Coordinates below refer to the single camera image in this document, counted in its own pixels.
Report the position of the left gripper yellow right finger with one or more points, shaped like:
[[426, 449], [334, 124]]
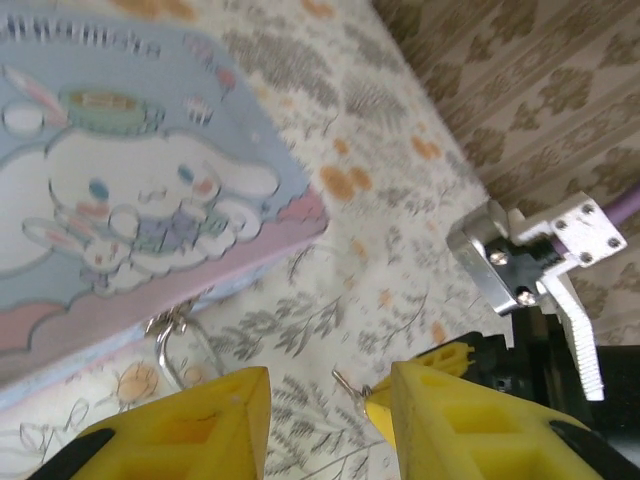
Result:
[[475, 440]]

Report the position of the small metal key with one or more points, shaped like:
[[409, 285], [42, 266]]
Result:
[[350, 387]]

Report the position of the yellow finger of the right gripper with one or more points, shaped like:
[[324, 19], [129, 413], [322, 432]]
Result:
[[384, 410], [452, 360]]

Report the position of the blue cartoon bunny tin box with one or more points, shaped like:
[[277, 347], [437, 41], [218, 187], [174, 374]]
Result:
[[150, 150]]

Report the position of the small brass padlock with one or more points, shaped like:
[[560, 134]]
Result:
[[165, 362]]

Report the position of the floral tablecloth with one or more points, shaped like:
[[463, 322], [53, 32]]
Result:
[[360, 210]]

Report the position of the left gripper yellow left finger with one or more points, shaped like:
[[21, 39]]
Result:
[[190, 440]]

